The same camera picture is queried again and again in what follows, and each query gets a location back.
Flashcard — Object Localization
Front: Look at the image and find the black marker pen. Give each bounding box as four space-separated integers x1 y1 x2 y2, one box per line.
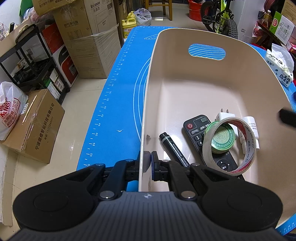
159 132 190 167

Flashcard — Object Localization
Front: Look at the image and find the white pill bottle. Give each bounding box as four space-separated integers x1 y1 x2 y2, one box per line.
238 116 260 154

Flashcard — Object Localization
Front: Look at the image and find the black TV remote control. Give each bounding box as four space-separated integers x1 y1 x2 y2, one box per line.
183 114 238 172

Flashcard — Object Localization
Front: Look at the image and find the white USB charger plug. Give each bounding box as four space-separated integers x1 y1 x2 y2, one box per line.
215 109 235 121

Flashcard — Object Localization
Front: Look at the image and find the green round tin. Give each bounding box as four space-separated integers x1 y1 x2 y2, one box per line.
203 123 236 154

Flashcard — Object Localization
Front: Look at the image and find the beige plastic storage bin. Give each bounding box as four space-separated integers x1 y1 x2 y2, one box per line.
140 28 295 223

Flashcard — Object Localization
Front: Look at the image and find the white tissue box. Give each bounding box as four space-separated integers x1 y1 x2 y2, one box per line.
264 43 294 87

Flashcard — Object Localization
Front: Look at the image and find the green white carton box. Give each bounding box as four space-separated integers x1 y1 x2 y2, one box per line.
269 11 295 45

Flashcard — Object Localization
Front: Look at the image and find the floor cardboard box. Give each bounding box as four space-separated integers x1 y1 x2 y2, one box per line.
1 89 65 164

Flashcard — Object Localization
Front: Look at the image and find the white refrigerator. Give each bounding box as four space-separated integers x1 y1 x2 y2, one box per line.
230 0 265 44

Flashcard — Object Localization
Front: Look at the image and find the red white appliance box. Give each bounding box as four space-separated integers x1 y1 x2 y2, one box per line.
42 23 79 87

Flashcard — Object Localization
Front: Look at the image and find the green black bicycle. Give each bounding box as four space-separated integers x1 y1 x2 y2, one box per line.
200 0 238 39

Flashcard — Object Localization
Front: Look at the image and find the white red plastic bag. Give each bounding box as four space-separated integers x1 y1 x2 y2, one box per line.
0 81 28 141

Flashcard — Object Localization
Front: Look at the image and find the red bucket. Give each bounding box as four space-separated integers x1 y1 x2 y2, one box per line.
189 0 203 22

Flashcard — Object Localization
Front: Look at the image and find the black metal shelf cart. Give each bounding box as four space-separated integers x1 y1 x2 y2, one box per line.
1 24 70 104

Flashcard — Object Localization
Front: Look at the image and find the yellow detergent jug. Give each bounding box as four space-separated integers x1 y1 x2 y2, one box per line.
121 11 137 41

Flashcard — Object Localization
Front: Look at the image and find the large stacked cardboard box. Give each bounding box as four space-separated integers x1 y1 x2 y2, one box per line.
52 0 121 79

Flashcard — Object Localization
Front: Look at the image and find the clear plastic bag on floor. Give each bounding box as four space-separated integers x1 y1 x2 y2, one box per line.
134 8 152 26

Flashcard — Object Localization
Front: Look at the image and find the wooden chair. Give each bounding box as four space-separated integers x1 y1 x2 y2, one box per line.
145 0 173 21

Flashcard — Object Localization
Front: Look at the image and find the top open cardboard box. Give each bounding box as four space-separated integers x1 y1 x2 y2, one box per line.
32 0 72 16

